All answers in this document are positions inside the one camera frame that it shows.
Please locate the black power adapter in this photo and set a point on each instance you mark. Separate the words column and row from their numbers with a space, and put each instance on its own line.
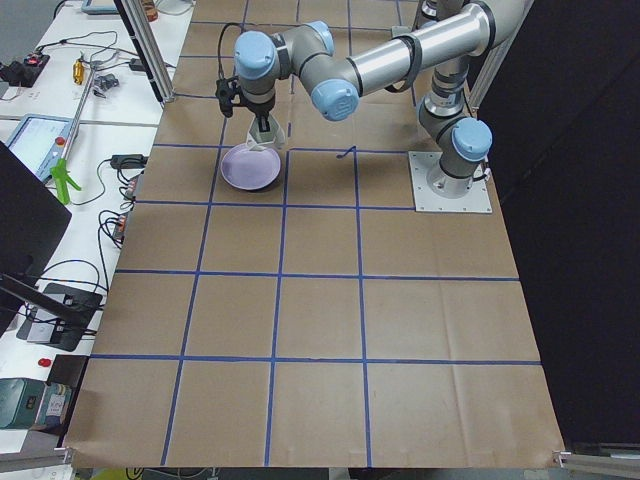
column 128, row 161

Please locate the white faceted cup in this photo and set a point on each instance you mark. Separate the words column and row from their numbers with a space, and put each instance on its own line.
column 279, row 141

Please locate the black monitor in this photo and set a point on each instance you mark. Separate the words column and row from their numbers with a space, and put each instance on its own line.
column 33, row 221

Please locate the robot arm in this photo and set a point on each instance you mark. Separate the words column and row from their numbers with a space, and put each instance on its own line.
column 461, row 30

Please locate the blue teach pendant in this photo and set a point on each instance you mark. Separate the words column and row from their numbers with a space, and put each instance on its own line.
column 38, row 142

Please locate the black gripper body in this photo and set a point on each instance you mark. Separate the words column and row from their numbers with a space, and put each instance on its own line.
column 258, row 106

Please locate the green handled reacher tool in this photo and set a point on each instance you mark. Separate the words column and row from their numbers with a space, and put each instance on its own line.
column 59, row 171

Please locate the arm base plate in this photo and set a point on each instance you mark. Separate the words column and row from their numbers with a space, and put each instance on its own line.
column 436, row 192
column 401, row 31

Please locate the yellow tool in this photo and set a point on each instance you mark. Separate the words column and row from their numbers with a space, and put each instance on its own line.
column 78, row 70

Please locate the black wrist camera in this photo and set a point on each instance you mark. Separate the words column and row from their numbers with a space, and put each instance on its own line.
column 229, row 95

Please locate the green box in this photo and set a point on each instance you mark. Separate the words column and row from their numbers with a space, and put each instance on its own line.
column 20, row 402

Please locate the lilac round plate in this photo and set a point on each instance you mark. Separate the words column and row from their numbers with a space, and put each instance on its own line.
column 250, row 170

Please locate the black power strip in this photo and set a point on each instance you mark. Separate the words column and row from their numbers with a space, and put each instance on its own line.
column 24, row 73

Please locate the black docking hub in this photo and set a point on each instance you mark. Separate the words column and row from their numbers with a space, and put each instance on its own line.
column 59, row 317

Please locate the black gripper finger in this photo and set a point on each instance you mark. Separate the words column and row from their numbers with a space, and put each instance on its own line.
column 263, row 129

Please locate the aluminium frame post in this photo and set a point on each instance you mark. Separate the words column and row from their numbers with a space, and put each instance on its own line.
column 139, row 30

